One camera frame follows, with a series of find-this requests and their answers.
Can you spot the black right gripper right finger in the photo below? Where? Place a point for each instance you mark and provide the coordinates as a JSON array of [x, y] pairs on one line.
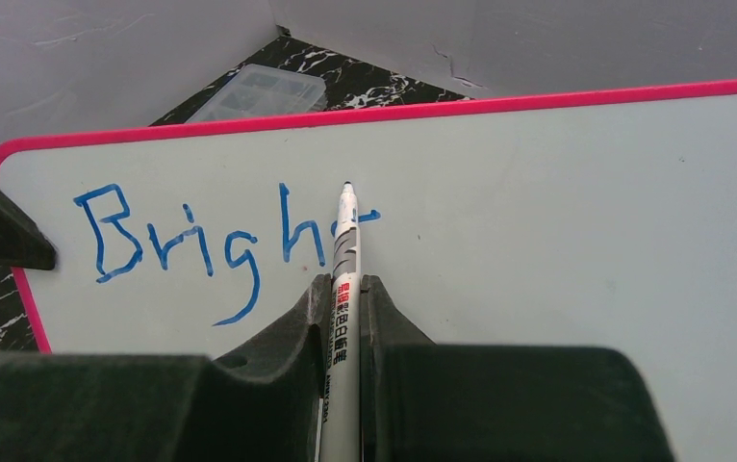
[[424, 401]]

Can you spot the clear plastic compartment box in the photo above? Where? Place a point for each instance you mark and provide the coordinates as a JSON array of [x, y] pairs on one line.
[[258, 91]]

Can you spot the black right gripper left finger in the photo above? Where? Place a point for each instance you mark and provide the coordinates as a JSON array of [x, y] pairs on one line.
[[257, 402]]

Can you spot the pink framed whiteboard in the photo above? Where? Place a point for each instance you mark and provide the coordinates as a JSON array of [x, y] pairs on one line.
[[604, 218]]

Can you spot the white whiteboard marker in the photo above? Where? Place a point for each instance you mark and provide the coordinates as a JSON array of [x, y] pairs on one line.
[[340, 436]]

